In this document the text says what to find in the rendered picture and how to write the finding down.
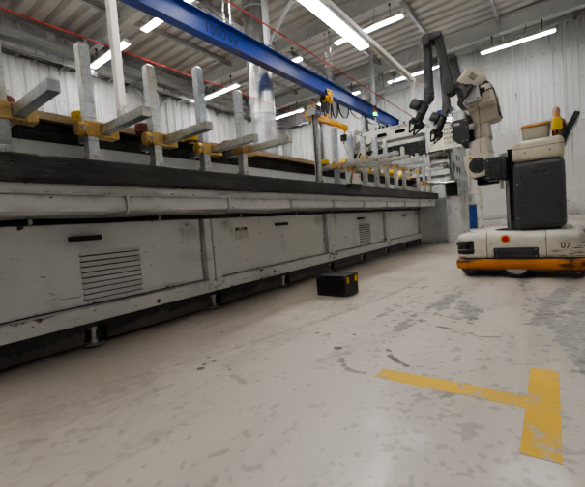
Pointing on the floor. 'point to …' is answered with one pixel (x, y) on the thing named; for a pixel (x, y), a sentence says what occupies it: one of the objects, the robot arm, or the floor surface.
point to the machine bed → (143, 255)
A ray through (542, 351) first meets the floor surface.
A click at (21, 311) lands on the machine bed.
